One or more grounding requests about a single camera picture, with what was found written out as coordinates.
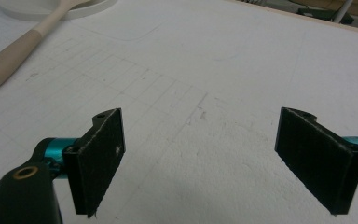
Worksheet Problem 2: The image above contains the white round stand base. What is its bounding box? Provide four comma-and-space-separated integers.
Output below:
0, 0, 118, 22

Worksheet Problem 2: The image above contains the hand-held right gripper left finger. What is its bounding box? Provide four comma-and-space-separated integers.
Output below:
62, 107, 126, 218

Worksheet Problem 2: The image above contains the white metal stand leg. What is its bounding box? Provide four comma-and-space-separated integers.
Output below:
334, 0, 354, 23

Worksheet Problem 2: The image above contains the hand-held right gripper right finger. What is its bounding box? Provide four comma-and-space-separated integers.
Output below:
274, 106, 358, 217

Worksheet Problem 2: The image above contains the beige wooden spoon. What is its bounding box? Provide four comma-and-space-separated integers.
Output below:
0, 0, 92, 99

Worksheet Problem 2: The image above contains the dark green flat object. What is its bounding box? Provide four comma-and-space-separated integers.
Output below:
297, 7, 355, 25

